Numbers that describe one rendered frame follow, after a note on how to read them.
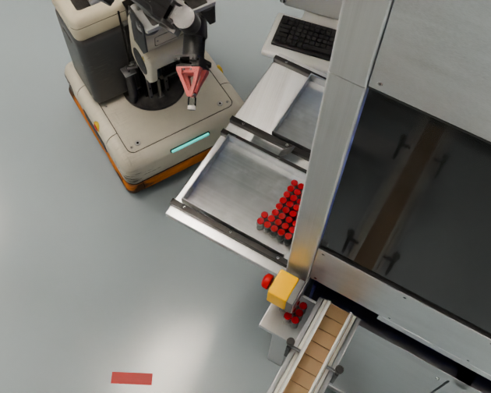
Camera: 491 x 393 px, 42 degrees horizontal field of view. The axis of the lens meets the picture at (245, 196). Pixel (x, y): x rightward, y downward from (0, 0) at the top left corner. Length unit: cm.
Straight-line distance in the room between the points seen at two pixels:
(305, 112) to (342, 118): 102
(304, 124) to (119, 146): 97
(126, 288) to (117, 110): 76
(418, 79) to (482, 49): 11
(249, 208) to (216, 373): 93
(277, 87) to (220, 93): 76
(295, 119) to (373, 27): 119
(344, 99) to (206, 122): 179
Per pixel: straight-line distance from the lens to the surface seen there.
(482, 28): 81
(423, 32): 85
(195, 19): 162
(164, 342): 265
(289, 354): 167
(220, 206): 187
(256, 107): 205
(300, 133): 201
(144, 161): 269
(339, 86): 98
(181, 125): 274
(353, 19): 88
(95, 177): 299
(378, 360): 197
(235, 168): 193
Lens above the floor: 255
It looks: 62 degrees down
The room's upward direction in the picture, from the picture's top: 2 degrees clockwise
